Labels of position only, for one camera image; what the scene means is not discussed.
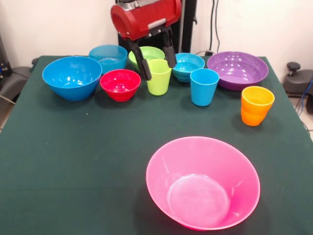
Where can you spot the small green bowl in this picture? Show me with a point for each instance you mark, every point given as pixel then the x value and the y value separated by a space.
pixel 152 54

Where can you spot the small red bowl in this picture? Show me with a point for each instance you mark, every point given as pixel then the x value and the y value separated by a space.
pixel 119 93

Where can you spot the large purple bowl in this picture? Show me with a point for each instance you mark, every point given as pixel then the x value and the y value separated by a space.
pixel 234 71

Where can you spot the black pedestal column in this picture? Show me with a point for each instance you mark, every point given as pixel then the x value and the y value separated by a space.
pixel 188 29

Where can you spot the large blue bowl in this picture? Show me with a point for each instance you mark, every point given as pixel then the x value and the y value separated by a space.
pixel 71 80

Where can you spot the orange cup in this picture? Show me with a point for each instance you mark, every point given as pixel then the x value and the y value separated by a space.
pixel 253 120
pixel 256 105

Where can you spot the small blue bowl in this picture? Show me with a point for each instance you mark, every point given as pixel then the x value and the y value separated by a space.
pixel 107 64

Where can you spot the black equipment case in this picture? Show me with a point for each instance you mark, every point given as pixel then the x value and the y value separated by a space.
pixel 3 61

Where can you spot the dark grey machine base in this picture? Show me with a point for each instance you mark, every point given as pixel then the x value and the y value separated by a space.
pixel 14 80
pixel 298 83

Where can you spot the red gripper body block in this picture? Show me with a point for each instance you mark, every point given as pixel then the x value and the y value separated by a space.
pixel 146 19

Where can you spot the green cup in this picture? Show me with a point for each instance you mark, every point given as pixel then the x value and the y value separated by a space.
pixel 159 83

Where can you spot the dark green tablecloth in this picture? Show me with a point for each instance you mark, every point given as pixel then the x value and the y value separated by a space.
pixel 73 159

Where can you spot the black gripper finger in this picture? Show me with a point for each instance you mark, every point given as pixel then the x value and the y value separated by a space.
pixel 145 69
pixel 170 54

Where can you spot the blue cup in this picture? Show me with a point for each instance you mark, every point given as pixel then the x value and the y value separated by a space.
pixel 203 95

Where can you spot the large pink bowl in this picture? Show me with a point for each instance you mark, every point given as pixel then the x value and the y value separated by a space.
pixel 203 171

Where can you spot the small cyan bowl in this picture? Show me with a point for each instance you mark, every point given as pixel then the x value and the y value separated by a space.
pixel 187 67

